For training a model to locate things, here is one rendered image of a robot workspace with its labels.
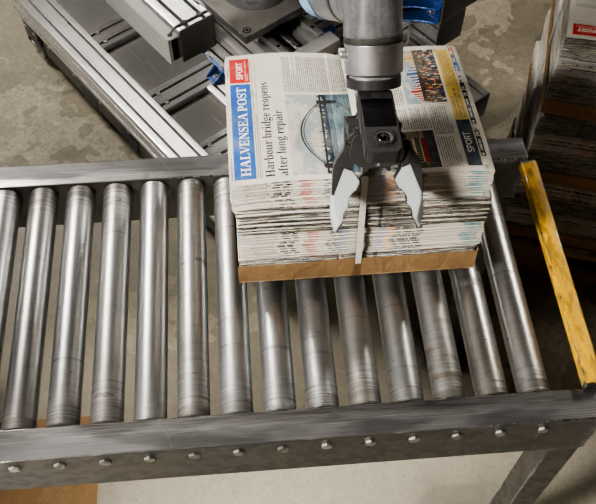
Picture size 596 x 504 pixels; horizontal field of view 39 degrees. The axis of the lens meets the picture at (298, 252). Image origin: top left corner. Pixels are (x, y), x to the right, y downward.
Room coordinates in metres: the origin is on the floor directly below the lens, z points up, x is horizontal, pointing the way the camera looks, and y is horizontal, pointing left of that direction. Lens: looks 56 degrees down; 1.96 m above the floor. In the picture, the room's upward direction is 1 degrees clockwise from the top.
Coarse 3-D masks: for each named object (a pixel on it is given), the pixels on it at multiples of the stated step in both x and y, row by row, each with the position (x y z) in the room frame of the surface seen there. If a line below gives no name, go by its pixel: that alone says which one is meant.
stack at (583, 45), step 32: (576, 0) 1.38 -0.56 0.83; (544, 32) 1.57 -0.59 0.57; (576, 32) 1.29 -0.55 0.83; (544, 64) 1.44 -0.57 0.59; (576, 64) 1.27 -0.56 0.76; (576, 96) 1.26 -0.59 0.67; (544, 128) 1.27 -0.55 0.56; (576, 128) 1.26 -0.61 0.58; (544, 160) 1.27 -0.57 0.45; (576, 160) 1.25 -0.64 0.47; (576, 192) 1.25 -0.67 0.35; (512, 224) 1.27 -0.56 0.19; (576, 224) 1.24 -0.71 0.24; (576, 256) 1.23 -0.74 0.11
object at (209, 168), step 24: (504, 144) 1.01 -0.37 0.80; (0, 168) 0.94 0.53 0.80; (24, 168) 0.94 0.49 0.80; (48, 168) 0.94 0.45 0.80; (72, 168) 0.95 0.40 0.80; (96, 168) 0.95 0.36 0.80; (120, 168) 0.95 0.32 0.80; (144, 168) 0.95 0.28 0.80; (168, 168) 0.95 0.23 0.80; (192, 168) 0.95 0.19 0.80; (216, 168) 0.95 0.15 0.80; (504, 168) 0.98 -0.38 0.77; (24, 192) 0.90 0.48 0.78; (96, 192) 0.91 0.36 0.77; (504, 192) 0.98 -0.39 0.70; (24, 216) 0.90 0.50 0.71; (96, 216) 0.91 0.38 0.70
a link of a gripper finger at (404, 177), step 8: (400, 168) 0.70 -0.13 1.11; (408, 168) 0.70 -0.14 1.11; (400, 176) 0.70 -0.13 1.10; (408, 176) 0.70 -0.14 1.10; (400, 184) 0.69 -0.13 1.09; (408, 184) 0.69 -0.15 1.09; (416, 184) 0.69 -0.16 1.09; (408, 192) 0.68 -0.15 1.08; (416, 192) 0.68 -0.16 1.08; (408, 200) 0.68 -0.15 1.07; (416, 200) 0.68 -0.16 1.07; (416, 208) 0.67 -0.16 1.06; (416, 216) 0.66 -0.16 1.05; (416, 224) 0.66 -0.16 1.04
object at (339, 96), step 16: (336, 64) 0.98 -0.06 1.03; (336, 80) 0.94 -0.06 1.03; (336, 96) 0.90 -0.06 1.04; (336, 112) 0.86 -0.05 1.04; (336, 128) 0.83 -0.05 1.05; (384, 176) 0.73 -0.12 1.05; (368, 192) 0.73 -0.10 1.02; (384, 192) 0.73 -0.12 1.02; (352, 208) 0.72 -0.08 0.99; (368, 208) 0.72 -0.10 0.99; (352, 224) 0.72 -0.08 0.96; (368, 224) 0.72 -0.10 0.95; (352, 240) 0.72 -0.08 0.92; (368, 240) 0.72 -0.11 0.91; (352, 256) 0.71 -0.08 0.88; (368, 256) 0.71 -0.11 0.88
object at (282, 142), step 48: (240, 96) 0.89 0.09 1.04; (288, 96) 0.89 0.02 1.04; (240, 144) 0.79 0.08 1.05; (288, 144) 0.79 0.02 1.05; (336, 144) 0.79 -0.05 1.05; (240, 192) 0.71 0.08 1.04; (288, 192) 0.71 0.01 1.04; (240, 240) 0.70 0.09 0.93; (288, 240) 0.71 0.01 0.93; (336, 240) 0.72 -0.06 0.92
